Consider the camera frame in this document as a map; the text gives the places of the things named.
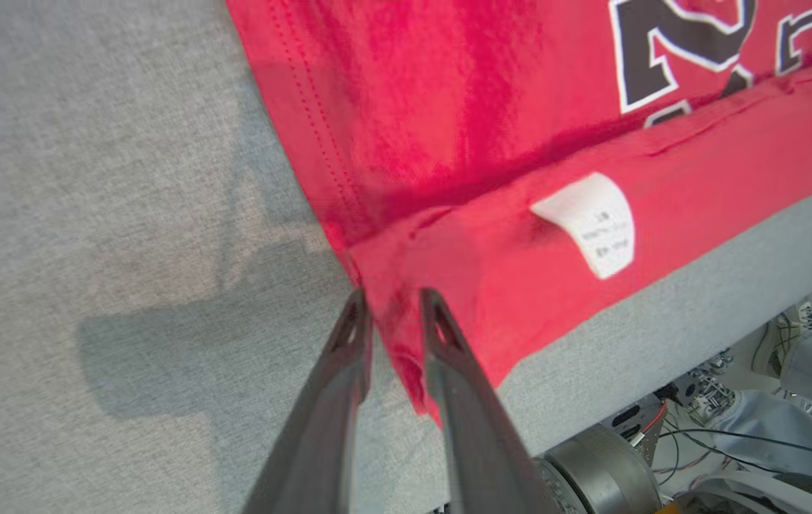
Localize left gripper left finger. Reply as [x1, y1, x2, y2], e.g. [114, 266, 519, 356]
[241, 289, 374, 514]

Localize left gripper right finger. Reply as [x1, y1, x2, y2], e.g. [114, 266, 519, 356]
[418, 288, 556, 514]

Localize red 23 jersey white sleeves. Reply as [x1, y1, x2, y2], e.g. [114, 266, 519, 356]
[226, 0, 812, 429]

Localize robot wheeled base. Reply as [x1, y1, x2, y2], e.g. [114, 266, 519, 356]
[441, 264, 812, 514]

